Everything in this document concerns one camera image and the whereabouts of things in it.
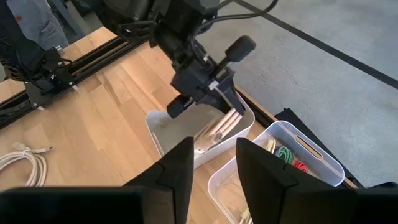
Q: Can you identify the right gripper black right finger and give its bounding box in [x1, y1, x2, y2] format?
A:
[235, 136, 398, 224]

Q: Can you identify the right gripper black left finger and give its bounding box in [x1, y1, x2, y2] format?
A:
[0, 136, 195, 224]

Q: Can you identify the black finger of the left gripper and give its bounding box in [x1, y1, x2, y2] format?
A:
[207, 91, 233, 114]
[221, 85, 247, 116]

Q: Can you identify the cream cable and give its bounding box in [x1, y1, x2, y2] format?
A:
[194, 108, 244, 155]
[0, 142, 54, 188]

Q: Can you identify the green cable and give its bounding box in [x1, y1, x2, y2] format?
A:
[274, 146, 295, 165]

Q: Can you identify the red cable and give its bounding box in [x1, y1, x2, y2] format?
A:
[292, 159, 310, 174]

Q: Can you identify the white plastic bin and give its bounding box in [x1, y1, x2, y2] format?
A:
[145, 91, 256, 169]

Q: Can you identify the clear plastic bin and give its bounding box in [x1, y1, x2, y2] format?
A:
[207, 120, 346, 224]

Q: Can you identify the person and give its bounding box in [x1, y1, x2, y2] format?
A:
[6, 0, 70, 52]

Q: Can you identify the pale yellow cable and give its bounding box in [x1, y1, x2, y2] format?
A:
[264, 138, 277, 153]

